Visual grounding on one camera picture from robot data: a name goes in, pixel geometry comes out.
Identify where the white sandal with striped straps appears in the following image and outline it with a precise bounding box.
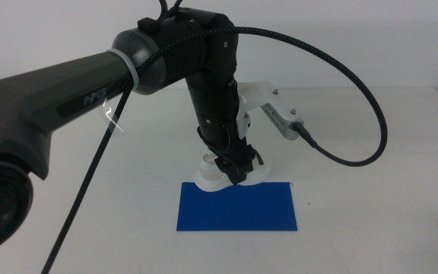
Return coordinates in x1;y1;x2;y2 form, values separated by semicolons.
192;151;274;193

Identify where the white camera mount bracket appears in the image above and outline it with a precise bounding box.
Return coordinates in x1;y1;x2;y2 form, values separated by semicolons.
235;81;279;140

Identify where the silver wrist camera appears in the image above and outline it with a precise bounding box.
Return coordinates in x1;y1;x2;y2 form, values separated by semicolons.
260;101;306;142

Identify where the blue rectangular mat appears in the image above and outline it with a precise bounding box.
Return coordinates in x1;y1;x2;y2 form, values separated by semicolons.
176;181;298;232

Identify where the thin black cable loop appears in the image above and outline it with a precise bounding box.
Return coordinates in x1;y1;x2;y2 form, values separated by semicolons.
157;0;185;19

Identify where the black braided cable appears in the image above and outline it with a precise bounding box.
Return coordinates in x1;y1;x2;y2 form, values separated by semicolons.
40;25;389;274

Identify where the white cable tie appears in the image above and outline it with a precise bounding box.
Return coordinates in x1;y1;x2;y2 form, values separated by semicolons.
102;48;141;134

